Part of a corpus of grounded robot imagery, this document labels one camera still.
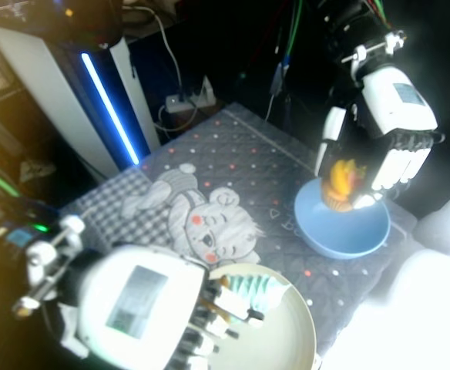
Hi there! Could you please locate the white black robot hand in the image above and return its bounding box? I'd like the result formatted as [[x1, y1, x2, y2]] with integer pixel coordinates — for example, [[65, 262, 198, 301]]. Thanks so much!
[[57, 243, 267, 370], [314, 65, 446, 211]]

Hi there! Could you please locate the toy cupcake with fruit topping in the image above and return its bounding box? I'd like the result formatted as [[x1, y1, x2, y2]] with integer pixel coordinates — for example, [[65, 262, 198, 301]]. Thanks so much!
[[322, 158, 369, 214]]

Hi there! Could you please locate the teal striped toy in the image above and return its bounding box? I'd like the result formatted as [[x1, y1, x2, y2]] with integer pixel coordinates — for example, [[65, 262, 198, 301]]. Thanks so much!
[[200, 269, 292, 325]]

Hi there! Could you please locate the blue bowl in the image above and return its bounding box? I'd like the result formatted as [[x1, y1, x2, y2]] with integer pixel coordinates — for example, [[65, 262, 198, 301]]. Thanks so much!
[[293, 177, 391, 260]]

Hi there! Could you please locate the white round plate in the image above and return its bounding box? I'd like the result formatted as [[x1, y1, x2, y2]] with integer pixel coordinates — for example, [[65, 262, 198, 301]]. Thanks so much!
[[204, 263, 318, 370]]

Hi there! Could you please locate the grey quilt with bear print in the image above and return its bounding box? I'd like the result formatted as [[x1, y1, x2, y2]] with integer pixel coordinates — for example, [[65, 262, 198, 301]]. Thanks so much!
[[57, 102, 418, 358]]

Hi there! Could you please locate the white power strip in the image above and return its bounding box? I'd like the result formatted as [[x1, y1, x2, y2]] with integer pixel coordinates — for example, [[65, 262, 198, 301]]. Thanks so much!
[[165, 91, 217, 114]]

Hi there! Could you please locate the white tower with blue light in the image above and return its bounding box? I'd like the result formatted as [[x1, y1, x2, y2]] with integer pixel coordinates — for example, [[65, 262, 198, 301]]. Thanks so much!
[[0, 22, 161, 183]]

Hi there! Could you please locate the green cable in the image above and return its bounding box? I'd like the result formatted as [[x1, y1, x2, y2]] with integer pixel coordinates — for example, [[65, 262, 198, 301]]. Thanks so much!
[[285, 0, 307, 61]]

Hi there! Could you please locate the white cable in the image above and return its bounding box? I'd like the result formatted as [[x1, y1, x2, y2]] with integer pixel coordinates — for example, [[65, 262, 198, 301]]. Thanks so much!
[[131, 5, 184, 98]]

